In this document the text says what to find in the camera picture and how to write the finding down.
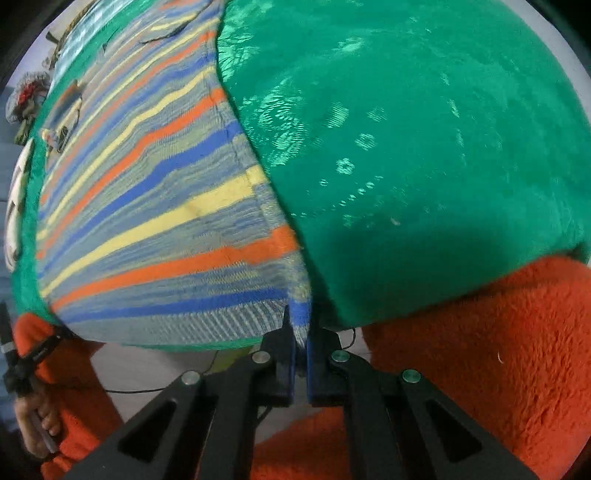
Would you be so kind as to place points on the teal checked bed sheet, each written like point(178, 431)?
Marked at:
point(81, 30)

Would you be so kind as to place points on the patterned cream cushion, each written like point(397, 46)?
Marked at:
point(15, 205)

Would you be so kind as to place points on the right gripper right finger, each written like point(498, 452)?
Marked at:
point(401, 425)

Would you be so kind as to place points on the striped knit sweater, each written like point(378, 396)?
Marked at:
point(157, 225)

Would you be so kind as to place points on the orange fleece blanket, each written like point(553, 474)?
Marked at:
point(515, 356)

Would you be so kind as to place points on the pile of clothes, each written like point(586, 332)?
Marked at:
point(25, 101)

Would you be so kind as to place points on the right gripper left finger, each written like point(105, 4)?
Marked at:
point(200, 426)

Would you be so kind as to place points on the green floral bedspread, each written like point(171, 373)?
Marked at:
point(419, 150)

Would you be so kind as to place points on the person's left hand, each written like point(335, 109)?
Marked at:
point(37, 419)

